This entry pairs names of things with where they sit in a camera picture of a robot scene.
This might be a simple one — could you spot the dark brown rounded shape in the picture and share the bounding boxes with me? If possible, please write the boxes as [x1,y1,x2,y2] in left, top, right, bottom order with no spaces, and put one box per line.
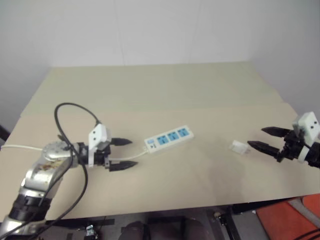
[119,220,151,240]

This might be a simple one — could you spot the black table frame bar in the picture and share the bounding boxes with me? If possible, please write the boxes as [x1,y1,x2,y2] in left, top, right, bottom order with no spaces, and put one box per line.
[231,196,302,215]

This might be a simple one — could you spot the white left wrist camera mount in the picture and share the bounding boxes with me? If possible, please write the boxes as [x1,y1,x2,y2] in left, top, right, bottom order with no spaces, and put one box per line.
[87,122,113,168]

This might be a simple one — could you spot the white plug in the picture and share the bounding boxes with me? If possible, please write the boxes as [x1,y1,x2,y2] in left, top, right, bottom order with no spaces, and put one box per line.
[229,139,252,157]

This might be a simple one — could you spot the white power cord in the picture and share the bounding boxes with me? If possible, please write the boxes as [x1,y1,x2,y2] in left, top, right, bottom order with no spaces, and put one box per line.
[0,144,149,162]

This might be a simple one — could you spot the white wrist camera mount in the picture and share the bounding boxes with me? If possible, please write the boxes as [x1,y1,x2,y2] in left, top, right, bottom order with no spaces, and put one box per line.
[87,122,113,168]
[291,111,320,164]

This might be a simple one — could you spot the white power strip blue sockets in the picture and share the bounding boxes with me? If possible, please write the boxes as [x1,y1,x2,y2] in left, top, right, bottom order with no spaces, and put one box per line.
[143,124,196,154]

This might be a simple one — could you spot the black slanted bar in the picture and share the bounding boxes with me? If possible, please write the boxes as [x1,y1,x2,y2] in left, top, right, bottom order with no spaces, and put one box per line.
[0,124,10,141]

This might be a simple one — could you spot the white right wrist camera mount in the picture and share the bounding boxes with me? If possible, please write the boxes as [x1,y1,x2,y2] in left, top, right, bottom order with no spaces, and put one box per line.
[291,111,320,164]

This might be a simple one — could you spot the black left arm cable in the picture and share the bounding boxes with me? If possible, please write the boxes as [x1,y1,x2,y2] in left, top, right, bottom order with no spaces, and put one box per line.
[7,101,102,240]

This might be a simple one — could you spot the orange box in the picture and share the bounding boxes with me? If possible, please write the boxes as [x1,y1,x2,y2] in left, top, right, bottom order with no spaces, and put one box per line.
[255,192,320,240]

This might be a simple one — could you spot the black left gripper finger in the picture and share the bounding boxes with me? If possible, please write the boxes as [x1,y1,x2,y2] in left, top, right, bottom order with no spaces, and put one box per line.
[109,160,139,173]
[110,137,133,147]

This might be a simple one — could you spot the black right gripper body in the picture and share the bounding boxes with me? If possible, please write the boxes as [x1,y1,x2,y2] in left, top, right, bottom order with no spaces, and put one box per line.
[275,129,305,164]

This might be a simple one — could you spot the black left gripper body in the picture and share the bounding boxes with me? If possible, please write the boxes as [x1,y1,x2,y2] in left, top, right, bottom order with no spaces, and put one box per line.
[93,141,112,172]

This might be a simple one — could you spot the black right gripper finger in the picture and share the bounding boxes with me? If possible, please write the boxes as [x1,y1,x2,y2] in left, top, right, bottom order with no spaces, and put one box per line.
[260,126,293,138]
[246,140,281,159]

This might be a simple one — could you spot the grey metal table leg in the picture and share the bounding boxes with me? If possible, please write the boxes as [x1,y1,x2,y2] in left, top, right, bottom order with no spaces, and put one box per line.
[206,206,241,240]

